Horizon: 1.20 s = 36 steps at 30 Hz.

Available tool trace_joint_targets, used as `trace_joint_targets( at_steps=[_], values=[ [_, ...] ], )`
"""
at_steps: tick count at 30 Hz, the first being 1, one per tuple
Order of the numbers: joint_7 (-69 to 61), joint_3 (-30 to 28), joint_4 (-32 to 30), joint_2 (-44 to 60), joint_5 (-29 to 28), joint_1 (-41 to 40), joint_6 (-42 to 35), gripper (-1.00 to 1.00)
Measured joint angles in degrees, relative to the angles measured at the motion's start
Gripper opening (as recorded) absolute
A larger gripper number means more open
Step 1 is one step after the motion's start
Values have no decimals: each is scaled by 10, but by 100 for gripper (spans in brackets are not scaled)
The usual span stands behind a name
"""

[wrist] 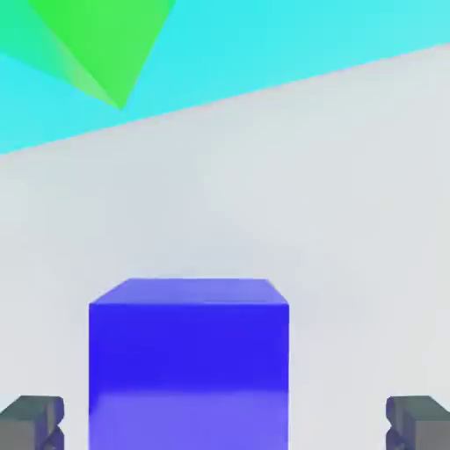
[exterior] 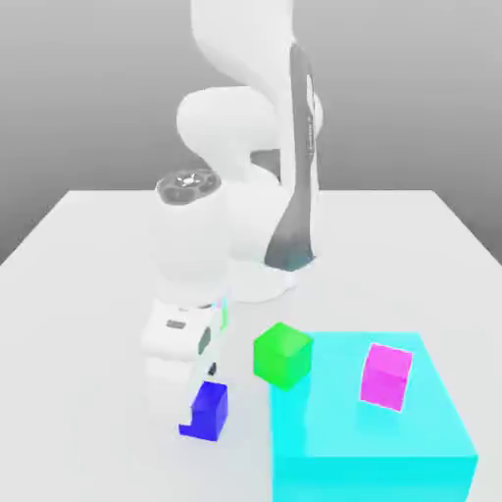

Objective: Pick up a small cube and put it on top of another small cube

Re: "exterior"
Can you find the large cyan box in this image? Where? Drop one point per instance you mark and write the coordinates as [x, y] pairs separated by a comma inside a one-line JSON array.
[[372, 455]]

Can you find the small magenta cube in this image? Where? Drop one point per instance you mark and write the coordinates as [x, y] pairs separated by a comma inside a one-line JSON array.
[[384, 380]]

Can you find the small blue cube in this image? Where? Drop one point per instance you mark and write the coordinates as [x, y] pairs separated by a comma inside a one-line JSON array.
[[210, 411]]

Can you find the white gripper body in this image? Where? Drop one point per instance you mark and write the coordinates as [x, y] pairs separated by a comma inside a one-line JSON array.
[[172, 372]]

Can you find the small green cube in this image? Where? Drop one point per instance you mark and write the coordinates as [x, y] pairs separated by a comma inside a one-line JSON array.
[[282, 355]]

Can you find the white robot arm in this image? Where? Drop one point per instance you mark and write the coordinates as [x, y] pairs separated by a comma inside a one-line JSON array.
[[219, 117]]

